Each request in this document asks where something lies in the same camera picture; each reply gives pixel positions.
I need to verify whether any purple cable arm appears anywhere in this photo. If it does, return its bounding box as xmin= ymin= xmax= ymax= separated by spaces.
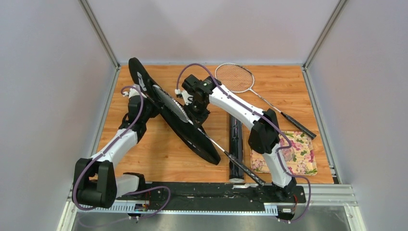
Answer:
xmin=71 ymin=85 xmax=171 ymax=220
xmin=176 ymin=63 xmax=312 ymax=223

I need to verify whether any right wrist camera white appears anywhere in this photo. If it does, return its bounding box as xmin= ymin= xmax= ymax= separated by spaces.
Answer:
xmin=175 ymin=89 xmax=193 ymax=105

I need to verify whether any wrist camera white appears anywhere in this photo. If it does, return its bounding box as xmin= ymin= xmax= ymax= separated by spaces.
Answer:
xmin=121 ymin=88 xmax=140 ymax=98
xmin=175 ymin=89 xmax=193 ymax=105

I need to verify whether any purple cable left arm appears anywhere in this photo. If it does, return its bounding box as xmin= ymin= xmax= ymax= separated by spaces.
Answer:
xmin=71 ymin=85 xmax=171 ymax=220

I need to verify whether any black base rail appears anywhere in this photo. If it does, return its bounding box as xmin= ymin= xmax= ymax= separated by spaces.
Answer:
xmin=121 ymin=182 xmax=307 ymax=212

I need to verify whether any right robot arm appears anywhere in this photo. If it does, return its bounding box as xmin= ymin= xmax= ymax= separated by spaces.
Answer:
xmin=177 ymin=75 xmax=297 ymax=202

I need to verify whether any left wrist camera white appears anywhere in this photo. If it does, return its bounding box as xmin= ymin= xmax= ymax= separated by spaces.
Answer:
xmin=121 ymin=88 xmax=140 ymax=98

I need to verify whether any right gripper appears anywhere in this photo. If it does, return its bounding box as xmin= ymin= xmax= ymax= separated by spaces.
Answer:
xmin=183 ymin=98 xmax=211 ymax=128

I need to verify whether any black shuttlecock tube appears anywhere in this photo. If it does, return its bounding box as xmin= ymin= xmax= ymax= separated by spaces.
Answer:
xmin=229 ymin=115 xmax=244 ymax=183

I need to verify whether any floral tray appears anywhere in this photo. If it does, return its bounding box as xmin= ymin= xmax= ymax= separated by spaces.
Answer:
xmin=250 ymin=131 xmax=318 ymax=176

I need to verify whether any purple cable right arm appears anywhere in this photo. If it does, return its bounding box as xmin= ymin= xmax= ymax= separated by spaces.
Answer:
xmin=176 ymin=63 xmax=312 ymax=223

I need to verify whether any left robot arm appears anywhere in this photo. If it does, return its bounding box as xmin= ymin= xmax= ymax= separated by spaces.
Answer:
xmin=72 ymin=96 xmax=159 ymax=210

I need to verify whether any silver badminton racket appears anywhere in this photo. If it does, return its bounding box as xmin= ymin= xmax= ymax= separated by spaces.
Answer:
xmin=152 ymin=84 xmax=266 ymax=187
xmin=215 ymin=63 xmax=317 ymax=140

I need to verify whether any black Crossway racket bag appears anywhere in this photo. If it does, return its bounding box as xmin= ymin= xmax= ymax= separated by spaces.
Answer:
xmin=128 ymin=57 xmax=221 ymax=165

